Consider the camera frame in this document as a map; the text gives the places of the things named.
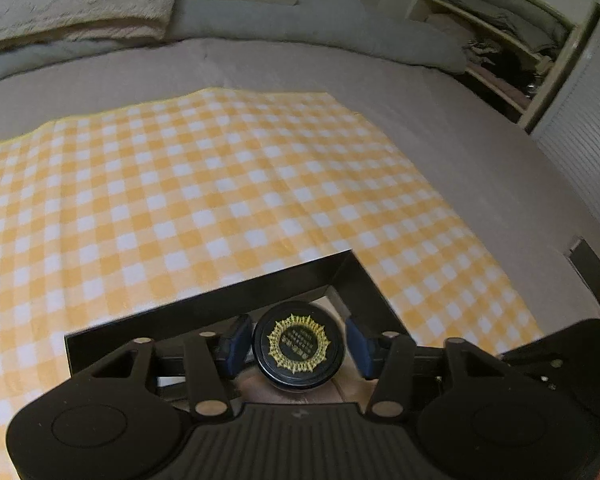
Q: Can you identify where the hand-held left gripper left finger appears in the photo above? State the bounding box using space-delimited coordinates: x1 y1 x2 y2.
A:
90 313 254 421

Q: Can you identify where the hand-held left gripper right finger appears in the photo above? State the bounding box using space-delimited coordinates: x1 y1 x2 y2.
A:
344 315 507 421

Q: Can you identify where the black cardboard box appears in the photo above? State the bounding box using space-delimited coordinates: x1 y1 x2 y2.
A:
64 249 419 406

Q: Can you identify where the black round jar gold emblem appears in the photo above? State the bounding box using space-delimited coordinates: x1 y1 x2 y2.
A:
252 301 346 392

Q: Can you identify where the dark flat object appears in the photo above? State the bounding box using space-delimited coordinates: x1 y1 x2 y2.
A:
567 236 600 307

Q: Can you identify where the yellow checkered cloth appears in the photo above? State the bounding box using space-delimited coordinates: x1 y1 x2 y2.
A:
0 87 546 480

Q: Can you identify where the white slatted door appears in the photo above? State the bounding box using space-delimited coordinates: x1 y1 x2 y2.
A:
530 5 600 253

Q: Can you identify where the open wardrobe with clothes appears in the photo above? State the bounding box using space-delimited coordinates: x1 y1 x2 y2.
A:
407 0 600 133

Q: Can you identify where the grey duvet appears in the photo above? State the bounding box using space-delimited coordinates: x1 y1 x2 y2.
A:
0 0 467 87

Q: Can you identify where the cream fuzzy blanket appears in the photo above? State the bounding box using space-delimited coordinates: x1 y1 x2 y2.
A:
0 0 179 58

